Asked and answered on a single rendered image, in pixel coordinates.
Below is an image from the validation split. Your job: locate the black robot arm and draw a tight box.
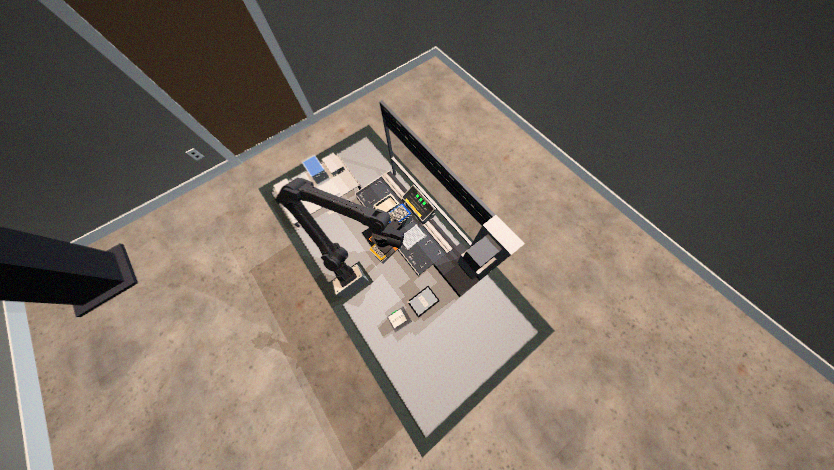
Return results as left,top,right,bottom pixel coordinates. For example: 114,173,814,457
275,178,404,287

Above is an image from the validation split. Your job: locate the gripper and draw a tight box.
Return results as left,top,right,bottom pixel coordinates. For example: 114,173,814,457
369,236,398,258

